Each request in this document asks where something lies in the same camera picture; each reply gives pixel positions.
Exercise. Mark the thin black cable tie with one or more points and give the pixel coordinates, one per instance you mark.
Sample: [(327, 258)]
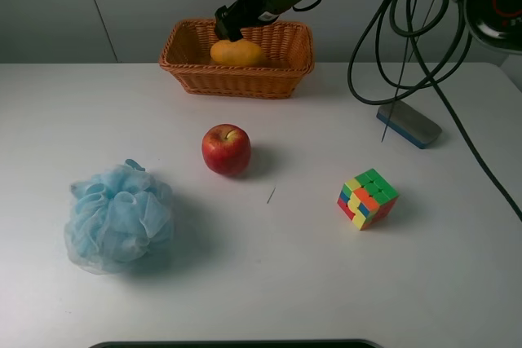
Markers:
[(406, 58)]

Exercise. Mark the colourful puzzle cube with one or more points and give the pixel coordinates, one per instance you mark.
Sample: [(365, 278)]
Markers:
[(367, 198)]

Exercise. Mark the blue grey board eraser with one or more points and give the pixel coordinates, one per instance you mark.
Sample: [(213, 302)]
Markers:
[(409, 123)]

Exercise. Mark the blue mesh bath pouf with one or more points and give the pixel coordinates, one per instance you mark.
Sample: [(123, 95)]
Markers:
[(119, 218)]

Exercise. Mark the orange wicker basket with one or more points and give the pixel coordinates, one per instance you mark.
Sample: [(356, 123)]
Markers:
[(287, 45)]

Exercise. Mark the red apple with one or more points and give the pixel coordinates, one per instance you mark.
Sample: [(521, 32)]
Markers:
[(226, 150)]

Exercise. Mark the orange mango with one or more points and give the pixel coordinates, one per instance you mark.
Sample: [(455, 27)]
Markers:
[(241, 53)]

